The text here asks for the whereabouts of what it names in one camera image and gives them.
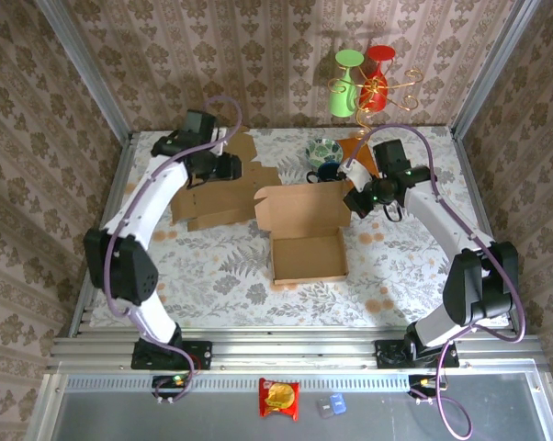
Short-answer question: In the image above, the brown cardboard box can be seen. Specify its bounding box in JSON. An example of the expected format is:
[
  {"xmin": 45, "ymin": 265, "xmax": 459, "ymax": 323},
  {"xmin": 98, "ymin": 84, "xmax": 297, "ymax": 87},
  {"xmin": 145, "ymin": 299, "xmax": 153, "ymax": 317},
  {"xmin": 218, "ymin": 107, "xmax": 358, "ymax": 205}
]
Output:
[
  {"xmin": 253, "ymin": 182, "xmax": 354, "ymax": 287},
  {"xmin": 169, "ymin": 126, "xmax": 280, "ymax": 233}
]

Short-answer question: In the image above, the dark blue mug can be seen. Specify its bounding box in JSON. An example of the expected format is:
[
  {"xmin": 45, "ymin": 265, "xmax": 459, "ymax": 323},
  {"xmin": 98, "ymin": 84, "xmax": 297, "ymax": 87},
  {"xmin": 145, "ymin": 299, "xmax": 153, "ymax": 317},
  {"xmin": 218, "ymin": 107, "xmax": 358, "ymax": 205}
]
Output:
[{"xmin": 306, "ymin": 160, "xmax": 347, "ymax": 186}]

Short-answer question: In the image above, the brown wooden board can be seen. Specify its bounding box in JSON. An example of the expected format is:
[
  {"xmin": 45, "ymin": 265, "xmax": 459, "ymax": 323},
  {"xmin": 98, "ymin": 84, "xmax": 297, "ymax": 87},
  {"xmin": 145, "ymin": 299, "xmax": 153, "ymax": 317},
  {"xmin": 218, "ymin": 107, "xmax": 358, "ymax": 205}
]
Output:
[{"xmin": 338, "ymin": 136, "xmax": 381, "ymax": 180}]

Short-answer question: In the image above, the leaf pattern bowl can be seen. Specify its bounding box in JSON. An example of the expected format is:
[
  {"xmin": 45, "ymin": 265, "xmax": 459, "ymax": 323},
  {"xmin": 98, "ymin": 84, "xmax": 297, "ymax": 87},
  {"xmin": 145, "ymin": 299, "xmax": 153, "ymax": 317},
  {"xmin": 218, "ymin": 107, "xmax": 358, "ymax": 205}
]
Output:
[{"xmin": 304, "ymin": 137, "xmax": 345, "ymax": 170}]

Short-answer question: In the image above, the red plastic wine glass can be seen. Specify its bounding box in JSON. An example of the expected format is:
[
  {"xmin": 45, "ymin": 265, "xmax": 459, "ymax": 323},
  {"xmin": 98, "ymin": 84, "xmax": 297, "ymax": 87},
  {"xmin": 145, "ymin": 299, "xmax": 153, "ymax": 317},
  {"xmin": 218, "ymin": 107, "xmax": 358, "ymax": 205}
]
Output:
[{"xmin": 357, "ymin": 44, "xmax": 396, "ymax": 113}]

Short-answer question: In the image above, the green plastic wine glass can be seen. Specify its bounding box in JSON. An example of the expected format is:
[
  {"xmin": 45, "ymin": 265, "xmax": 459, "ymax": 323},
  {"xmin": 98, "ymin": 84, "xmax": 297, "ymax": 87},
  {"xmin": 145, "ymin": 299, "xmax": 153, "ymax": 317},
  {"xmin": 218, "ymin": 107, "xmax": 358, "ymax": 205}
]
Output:
[{"xmin": 326, "ymin": 49, "xmax": 367, "ymax": 118}]

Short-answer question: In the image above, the floral tablecloth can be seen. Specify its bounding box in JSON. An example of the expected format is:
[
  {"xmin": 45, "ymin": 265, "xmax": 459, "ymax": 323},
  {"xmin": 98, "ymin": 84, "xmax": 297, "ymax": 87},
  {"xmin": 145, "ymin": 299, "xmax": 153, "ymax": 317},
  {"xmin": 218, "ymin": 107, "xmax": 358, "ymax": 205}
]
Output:
[{"xmin": 88, "ymin": 126, "xmax": 511, "ymax": 330}]

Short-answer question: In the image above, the small black circuit board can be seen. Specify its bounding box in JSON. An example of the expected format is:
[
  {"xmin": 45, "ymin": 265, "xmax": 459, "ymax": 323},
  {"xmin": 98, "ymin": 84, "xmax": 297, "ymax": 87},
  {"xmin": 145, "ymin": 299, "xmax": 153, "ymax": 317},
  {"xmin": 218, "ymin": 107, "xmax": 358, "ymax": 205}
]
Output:
[
  {"xmin": 407, "ymin": 374, "xmax": 446, "ymax": 406},
  {"xmin": 151, "ymin": 373, "xmax": 200, "ymax": 406}
]

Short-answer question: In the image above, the small blue packet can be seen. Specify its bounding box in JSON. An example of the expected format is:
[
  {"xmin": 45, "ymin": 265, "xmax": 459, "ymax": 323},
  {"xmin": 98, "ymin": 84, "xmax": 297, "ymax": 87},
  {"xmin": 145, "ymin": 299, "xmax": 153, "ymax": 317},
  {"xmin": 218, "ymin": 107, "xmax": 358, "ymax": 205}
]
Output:
[{"xmin": 327, "ymin": 392, "xmax": 349, "ymax": 415}]

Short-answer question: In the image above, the red snack packet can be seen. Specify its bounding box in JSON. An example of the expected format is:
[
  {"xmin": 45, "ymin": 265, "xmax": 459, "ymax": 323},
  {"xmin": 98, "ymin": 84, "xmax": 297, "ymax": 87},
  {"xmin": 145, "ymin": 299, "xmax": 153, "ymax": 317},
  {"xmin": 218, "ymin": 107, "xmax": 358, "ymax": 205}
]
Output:
[{"xmin": 257, "ymin": 377, "xmax": 300, "ymax": 420}]

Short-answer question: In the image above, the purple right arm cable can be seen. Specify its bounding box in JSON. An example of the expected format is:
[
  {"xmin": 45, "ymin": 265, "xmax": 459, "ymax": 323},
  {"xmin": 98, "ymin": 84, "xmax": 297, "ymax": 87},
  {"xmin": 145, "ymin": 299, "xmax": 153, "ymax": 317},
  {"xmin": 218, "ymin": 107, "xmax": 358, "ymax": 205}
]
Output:
[{"xmin": 347, "ymin": 123, "xmax": 528, "ymax": 440}]

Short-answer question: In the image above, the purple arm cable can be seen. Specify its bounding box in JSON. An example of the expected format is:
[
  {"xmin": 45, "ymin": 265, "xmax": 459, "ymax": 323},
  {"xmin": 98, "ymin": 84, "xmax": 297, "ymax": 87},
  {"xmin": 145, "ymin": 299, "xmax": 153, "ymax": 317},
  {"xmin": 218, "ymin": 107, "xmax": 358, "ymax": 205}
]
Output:
[
  {"xmin": 347, "ymin": 123, "xmax": 528, "ymax": 440},
  {"xmin": 102, "ymin": 95, "xmax": 243, "ymax": 405}
]

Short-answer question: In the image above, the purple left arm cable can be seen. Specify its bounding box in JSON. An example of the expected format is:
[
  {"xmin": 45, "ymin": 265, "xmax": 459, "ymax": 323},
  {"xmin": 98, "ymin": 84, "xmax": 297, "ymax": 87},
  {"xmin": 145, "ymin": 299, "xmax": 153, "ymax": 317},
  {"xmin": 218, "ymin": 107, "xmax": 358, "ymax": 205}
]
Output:
[{"xmin": 102, "ymin": 95, "xmax": 243, "ymax": 405}]

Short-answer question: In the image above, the gold wire glass rack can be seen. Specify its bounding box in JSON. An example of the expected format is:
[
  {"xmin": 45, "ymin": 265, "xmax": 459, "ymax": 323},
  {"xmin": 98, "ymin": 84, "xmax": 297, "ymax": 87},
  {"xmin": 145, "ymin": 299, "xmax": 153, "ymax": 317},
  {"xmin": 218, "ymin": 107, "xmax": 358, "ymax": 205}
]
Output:
[{"xmin": 327, "ymin": 67, "xmax": 423, "ymax": 160}]

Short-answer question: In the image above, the aluminium frame post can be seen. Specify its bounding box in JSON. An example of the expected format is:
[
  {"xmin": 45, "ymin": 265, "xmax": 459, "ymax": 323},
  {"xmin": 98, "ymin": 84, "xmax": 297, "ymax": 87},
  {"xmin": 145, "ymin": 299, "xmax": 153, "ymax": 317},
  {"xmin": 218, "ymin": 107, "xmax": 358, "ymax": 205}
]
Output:
[
  {"xmin": 33, "ymin": 0, "xmax": 135, "ymax": 144},
  {"xmin": 449, "ymin": 0, "xmax": 543, "ymax": 137}
]

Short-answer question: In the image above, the aluminium extrusion rail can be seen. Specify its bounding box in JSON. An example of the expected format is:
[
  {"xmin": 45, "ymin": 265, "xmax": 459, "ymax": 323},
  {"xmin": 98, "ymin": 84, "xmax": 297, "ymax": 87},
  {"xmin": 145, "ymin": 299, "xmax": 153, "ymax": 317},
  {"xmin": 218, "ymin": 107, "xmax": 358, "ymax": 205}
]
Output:
[{"xmin": 46, "ymin": 326, "xmax": 553, "ymax": 374}]

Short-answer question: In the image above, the grey slotted cable duct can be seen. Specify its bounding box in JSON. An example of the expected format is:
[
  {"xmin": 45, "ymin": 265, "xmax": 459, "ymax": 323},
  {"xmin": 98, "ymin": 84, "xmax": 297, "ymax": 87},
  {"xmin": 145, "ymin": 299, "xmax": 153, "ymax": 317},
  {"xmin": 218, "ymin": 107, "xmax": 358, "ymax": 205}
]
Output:
[{"xmin": 60, "ymin": 372, "xmax": 413, "ymax": 394}]

